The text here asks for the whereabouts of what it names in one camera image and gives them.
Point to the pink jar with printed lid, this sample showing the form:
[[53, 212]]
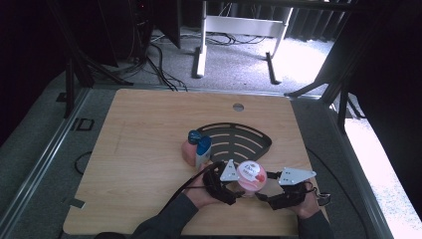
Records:
[[251, 177]]

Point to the white desk frame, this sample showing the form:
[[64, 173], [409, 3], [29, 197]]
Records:
[[244, 26]]

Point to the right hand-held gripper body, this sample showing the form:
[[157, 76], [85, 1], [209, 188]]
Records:
[[292, 195]]

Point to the aluminium rail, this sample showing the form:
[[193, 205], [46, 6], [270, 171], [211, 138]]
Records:
[[43, 156], [361, 172]]

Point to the dark computer tower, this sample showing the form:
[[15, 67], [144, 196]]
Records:
[[122, 30]]

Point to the dark curtain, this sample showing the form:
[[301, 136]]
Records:
[[315, 23]]

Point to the person's right hand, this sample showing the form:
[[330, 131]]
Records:
[[308, 205]]

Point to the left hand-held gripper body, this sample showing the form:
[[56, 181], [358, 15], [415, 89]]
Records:
[[215, 186]]

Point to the person's left hand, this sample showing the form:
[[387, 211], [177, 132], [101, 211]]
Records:
[[199, 194]]

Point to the pink bottle with blue pump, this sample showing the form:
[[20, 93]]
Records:
[[189, 152]]

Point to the black slotted corner shelf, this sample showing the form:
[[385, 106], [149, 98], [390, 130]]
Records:
[[245, 142]]

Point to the grey table grommet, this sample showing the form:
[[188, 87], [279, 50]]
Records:
[[238, 107]]

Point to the white bottle with blue cap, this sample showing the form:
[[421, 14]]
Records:
[[203, 151]]

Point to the black metal stand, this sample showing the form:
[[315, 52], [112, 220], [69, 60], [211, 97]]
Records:
[[341, 83], [71, 66]]

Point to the grey tape piece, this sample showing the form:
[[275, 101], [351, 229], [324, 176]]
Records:
[[74, 202]]

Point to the black rectangular bracket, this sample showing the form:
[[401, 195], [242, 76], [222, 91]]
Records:
[[79, 124]]

